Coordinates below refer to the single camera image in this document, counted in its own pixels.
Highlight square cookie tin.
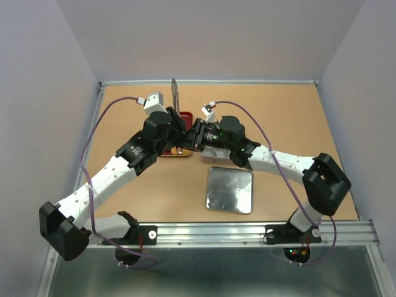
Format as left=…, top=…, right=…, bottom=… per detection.
left=200, top=147, right=233, bottom=165

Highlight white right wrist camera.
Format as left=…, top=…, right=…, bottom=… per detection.
left=201, top=101, right=216, bottom=123

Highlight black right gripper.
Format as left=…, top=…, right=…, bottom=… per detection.
left=173, top=117, right=234, bottom=152

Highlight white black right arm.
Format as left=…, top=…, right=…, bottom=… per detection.
left=186, top=116, right=351, bottom=244

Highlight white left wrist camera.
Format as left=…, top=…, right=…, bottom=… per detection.
left=137, top=92, right=166, bottom=116

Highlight aluminium front rail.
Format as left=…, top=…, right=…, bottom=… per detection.
left=52, top=220, right=380, bottom=248

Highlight silver metal tongs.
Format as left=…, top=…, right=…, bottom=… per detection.
left=171, top=78, right=180, bottom=116

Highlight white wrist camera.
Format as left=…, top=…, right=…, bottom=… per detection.
left=137, top=92, right=166, bottom=116
left=201, top=101, right=216, bottom=123

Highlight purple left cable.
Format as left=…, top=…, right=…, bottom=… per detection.
left=79, top=96, right=158, bottom=269

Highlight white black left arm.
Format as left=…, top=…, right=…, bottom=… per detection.
left=39, top=106, right=186, bottom=261

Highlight silver tin lid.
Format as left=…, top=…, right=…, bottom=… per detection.
left=205, top=166, right=253, bottom=215

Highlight red rectangular tray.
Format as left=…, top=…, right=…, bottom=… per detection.
left=159, top=111, right=194, bottom=159

